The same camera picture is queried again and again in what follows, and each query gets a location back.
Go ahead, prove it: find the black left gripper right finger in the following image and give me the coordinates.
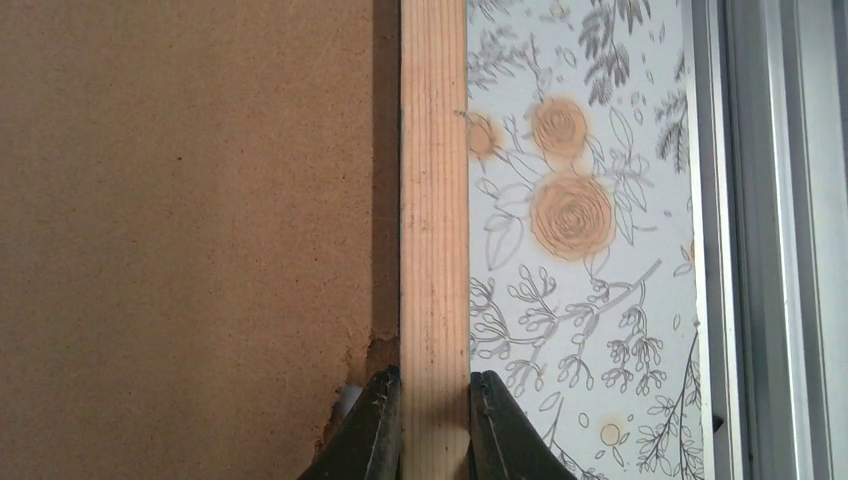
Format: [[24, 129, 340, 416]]
[[469, 370, 576, 480]]

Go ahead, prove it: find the brown cardboard backing board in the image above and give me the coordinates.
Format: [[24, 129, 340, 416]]
[[1, 1, 399, 479]]

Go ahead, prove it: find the aluminium mounting rail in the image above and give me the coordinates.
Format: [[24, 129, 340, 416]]
[[683, 1, 847, 479]]

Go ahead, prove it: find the floral patterned tablecloth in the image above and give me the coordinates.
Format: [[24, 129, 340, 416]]
[[466, 0, 705, 479]]

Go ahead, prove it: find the sunflower photo print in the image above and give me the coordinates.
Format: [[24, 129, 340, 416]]
[[334, 384, 363, 420]]

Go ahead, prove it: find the teal wooden picture frame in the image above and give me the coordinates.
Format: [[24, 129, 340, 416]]
[[399, 0, 470, 479]]

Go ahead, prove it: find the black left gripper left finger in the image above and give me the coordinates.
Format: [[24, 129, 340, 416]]
[[299, 366, 402, 480]]

